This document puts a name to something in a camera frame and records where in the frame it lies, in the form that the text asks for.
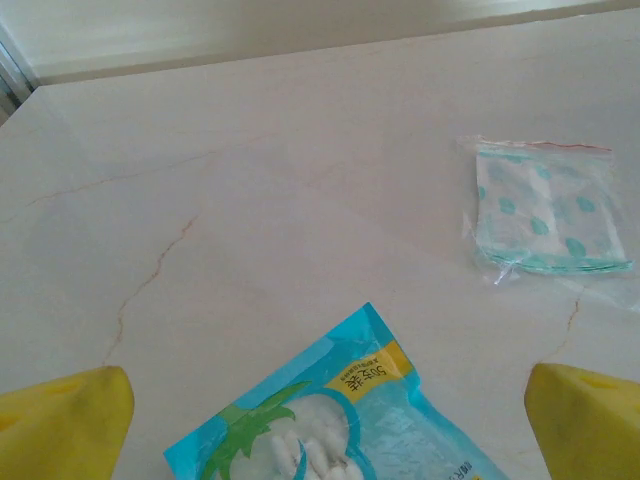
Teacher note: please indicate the aluminium frame post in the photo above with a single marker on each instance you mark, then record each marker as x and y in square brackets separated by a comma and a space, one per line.
[10, 75]

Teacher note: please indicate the clear zip bag teal dots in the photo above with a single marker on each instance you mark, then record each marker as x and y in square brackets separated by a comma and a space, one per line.
[540, 215]

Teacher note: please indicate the blue cotton swab packet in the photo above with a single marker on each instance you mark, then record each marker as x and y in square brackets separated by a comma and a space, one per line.
[325, 425]

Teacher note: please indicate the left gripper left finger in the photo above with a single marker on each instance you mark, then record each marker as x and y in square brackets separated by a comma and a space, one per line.
[60, 430]

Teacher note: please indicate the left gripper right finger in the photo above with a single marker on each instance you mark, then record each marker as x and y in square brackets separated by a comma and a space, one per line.
[595, 430]

